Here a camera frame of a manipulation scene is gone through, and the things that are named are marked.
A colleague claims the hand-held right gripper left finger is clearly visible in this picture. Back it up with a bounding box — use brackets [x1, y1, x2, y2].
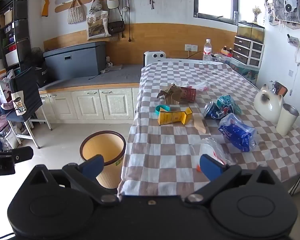
[23, 154, 120, 205]

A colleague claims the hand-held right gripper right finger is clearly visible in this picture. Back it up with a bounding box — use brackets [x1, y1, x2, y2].
[185, 154, 282, 204]

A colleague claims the clear plastic bag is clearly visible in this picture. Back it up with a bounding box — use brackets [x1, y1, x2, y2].
[189, 137, 238, 173]

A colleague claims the blue plastic bag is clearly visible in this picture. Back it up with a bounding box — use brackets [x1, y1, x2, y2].
[218, 113, 258, 153]

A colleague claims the crushed blue can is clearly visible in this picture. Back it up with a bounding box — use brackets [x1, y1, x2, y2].
[203, 101, 234, 119]

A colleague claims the yellow carton box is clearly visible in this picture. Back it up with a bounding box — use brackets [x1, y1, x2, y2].
[157, 107, 193, 126]

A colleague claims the teal snack bag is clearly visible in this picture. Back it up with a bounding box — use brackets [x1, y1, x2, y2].
[216, 95, 242, 115]

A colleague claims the teal tape ring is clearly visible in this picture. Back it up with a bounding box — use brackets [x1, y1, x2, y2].
[155, 105, 172, 114]

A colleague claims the red paper box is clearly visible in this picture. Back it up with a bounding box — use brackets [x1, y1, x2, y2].
[181, 86, 197, 103]

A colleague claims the clear plastic wrapper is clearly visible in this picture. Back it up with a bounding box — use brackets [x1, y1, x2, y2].
[175, 81, 212, 95]

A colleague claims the dark brown shoulder bag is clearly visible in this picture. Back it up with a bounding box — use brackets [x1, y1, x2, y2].
[107, 9, 126, 35]

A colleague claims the cartoon print tote bag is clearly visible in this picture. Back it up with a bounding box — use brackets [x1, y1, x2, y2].
[11, 90, 27, 116]

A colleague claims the checkered table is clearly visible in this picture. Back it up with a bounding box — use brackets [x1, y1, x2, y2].
[117, 60, 300, 197]

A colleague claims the white cabinet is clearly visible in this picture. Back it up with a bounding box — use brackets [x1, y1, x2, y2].
[38, 82, 141, 125]

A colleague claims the folding chair with bag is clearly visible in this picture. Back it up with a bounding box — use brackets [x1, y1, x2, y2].
[10, 67, 43, 120]

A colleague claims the black printed bag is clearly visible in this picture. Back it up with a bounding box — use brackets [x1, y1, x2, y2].
[35, 66, 49, 88]

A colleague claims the white tumbler cup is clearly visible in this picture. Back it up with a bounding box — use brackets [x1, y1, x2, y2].
[276, 103, 300, 137]

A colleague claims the grey storage box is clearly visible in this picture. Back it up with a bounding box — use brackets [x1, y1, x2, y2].
[43, 41, 107, 81]

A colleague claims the water bottle with red label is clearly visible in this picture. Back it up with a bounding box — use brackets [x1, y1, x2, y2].
[202, 39, 212, 64]

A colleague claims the black shelving rack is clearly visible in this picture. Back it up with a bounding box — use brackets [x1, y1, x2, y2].
[0, 0, 33, 72]

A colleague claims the drawer organiser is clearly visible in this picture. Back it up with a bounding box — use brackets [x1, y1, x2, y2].
[233, 36, 265, 67]

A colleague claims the white space heater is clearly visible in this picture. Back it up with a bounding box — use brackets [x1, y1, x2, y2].
[143, 51, 167, 67]

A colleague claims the printed canvas tote bag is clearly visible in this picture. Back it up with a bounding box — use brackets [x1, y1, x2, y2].
[86, 10, 112, 41]

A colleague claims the glass fish tank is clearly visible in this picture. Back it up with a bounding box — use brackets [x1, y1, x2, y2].
[237, 22, 265, 42]

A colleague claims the crochet tote bag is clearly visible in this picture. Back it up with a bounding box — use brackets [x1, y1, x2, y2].
[67, 0, 87, 25]

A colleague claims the dried flower vase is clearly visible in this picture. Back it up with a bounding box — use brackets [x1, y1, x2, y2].
[252, 6, 262, 26]

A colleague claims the grey cloth bag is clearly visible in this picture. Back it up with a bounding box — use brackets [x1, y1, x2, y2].
[90, 0, 103, 17]

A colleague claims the white bucket bag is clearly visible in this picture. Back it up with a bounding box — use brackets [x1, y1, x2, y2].
[105, 0, 121, 11]

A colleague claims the wooden skateboard wall rack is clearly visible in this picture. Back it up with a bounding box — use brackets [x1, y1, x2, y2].
[54, 0, 141, 13]

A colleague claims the photo collage wall board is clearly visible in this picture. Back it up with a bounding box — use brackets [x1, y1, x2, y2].
[264, 0, 300, 30]

